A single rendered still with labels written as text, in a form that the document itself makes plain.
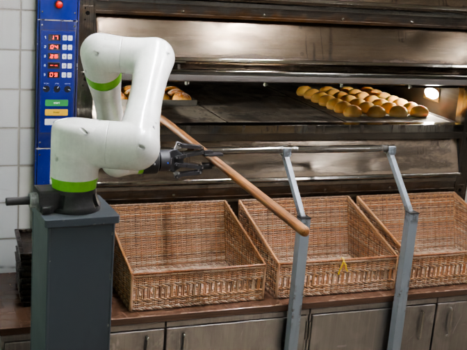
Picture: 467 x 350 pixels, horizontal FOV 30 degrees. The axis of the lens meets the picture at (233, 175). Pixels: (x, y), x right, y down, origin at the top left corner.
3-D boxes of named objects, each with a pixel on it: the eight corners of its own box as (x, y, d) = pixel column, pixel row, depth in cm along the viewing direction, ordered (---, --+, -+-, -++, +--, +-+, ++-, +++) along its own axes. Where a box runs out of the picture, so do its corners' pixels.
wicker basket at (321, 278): (231, 257, 390) (235, 198, 382) (342, 250, 410) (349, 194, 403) (274, 300, 346) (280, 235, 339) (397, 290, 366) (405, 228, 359)
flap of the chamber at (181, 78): (103, 79, 334) (92, 80, 352) (489, 85, 399) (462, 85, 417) (103, 73, 333) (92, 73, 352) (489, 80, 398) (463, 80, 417)
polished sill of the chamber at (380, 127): (88, 132, 359) (89, 122, 358) (455, 129, 424) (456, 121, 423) (91, 135, 353) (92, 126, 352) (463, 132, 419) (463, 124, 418)
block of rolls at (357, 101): (292, 94, 465) (294, 84, 463) (371, 95, 482) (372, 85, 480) (347, 118, 410) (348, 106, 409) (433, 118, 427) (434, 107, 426)
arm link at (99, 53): (117, 58, 258) (123, 26, 264) (74, 55, 258) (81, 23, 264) (122, 94, 274) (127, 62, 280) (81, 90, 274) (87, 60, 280)
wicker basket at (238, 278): (97, 266, 367) (99, 203, 360) (222, 257, 388) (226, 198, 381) (128, 313, 324) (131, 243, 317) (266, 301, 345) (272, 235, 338)
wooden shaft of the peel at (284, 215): (310, 237, 241) (311, 227, 240) (301, 238, 240) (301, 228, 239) (148, 108, 394) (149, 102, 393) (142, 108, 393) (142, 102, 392)
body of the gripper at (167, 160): (155, 146, 304) (180, 145, 308) (153, 169, 307) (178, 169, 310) (160, 151, 298) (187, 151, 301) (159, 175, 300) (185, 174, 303)
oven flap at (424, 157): (91, 187, 359) (89, 139, 360) (456, 176, 423) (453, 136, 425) (93, 186, 355) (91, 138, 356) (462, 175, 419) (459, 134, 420)
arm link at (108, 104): (88, 94, 273) (124, 89, 275) (84, 65, 279) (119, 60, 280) (99, 154, 304) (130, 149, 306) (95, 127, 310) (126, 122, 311)
